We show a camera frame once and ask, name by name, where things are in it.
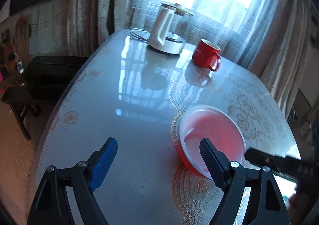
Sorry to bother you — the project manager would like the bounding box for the person's right hand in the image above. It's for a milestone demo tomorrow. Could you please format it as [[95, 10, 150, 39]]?
[[288, 183, 318, 224]]

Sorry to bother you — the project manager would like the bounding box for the teal plastic plate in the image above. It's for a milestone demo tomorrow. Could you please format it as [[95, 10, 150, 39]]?
[[282, 195, 290, 205]]

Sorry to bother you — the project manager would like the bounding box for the beige curtain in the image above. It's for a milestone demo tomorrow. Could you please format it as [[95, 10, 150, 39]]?
[[67, 0, 133, 57], [240, 0, 311, 116]]

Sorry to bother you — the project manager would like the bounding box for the white glass electric kettle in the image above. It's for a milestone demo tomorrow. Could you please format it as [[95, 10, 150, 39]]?
[[148, 3, 194, 55]]

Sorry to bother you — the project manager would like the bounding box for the beige left curtain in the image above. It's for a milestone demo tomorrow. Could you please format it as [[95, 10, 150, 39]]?
[[67, 0, 133, 57]]

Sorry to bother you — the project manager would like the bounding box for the red plastic bowl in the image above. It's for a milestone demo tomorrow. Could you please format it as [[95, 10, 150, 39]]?
[[177, 105, 246, 179]]

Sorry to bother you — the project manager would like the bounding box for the red ceramic mug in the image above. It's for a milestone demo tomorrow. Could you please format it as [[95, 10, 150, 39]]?
[[192, 39, 221, 72]]

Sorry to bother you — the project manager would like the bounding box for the dark low side table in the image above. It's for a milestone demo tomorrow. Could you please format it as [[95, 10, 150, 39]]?
[[1, 56, 88, 141]]

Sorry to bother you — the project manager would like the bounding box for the wooden shelf cabinet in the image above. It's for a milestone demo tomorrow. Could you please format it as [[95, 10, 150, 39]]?
[[1, 17, 31, 81]]

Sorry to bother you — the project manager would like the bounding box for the beige middle curtain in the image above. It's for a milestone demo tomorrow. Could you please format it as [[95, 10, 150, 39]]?
[[240, 0, 311, 116]]

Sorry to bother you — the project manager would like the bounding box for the white kettle power cable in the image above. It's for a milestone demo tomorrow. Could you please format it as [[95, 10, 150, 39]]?
[[129, 28, 150, 41]]

